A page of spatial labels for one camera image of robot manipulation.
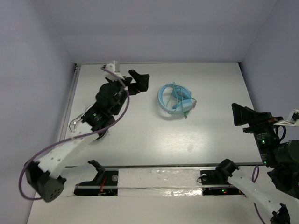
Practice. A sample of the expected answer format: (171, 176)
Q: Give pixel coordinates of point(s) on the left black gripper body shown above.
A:
(130, 84)

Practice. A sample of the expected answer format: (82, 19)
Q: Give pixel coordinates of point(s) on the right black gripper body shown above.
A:
(265, 124)

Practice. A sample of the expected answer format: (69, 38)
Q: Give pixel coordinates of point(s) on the light blue headphones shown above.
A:
(176, 99)

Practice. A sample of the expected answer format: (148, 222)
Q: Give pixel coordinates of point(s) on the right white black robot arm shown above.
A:
(281, 157)

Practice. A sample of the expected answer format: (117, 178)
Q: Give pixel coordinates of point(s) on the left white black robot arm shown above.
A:
(43, 170)

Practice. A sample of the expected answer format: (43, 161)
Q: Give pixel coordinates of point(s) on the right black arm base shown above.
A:
(215, 182)

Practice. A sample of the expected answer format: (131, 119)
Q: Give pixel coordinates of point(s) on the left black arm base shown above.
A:
(105, 183)

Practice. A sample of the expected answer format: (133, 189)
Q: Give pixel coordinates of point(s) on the silver foil tape strip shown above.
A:
(159, 182)

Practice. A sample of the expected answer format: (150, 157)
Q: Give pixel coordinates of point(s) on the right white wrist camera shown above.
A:
(292, 120)

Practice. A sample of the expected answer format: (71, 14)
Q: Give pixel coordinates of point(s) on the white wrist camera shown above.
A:
(292, 120)
(112, 70)

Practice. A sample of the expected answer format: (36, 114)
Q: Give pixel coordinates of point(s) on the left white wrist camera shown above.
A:
(112, 70)

